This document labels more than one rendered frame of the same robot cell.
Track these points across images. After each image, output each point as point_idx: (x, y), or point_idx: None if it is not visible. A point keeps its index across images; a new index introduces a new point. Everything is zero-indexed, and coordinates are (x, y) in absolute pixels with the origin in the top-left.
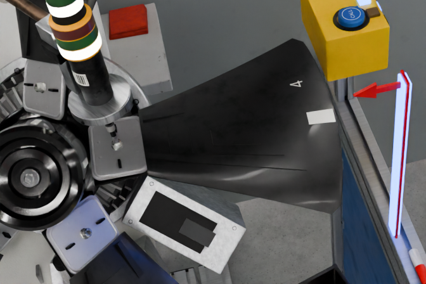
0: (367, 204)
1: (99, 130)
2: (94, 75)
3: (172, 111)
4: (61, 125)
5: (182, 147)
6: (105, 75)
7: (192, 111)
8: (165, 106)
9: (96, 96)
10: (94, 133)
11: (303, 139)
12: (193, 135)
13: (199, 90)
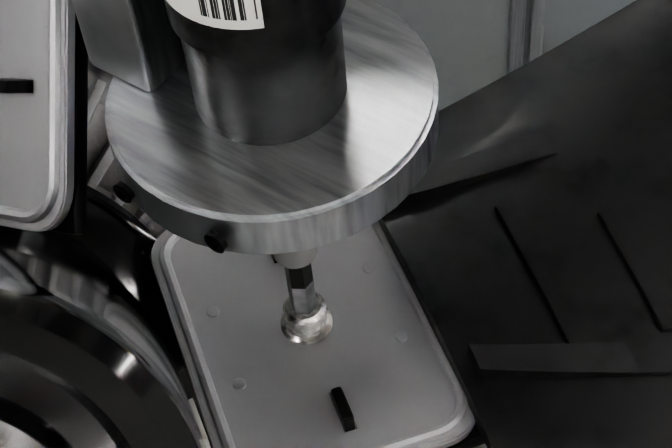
0: None
1: (202, 257)
2: None
3: (504, 153)
4: (56, 257)
5: (605, 305)
6: None
7: (586, 144)
8: (464, 132)
9: (284, 88)
10: (186, 273)
11: None
12: (637, 249)
13: (581, 59)
